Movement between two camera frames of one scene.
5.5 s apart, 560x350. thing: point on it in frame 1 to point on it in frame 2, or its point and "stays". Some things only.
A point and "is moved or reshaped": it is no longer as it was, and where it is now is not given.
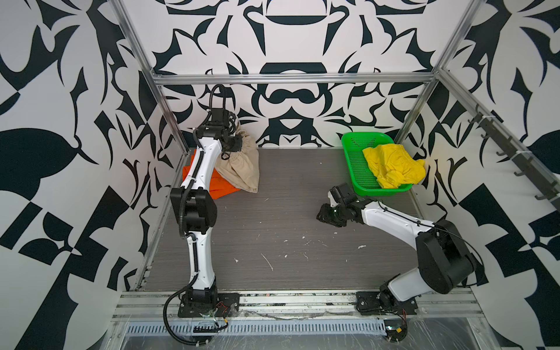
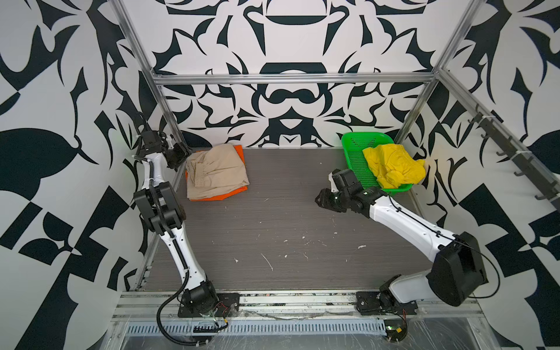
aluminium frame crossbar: [220, 79] stays
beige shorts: [240, 167] is moved or reshaped
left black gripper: [238, 146] to [184, 151]
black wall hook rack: [526, 165] stays
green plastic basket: [362, 175] stays
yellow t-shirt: [394, 166] stays
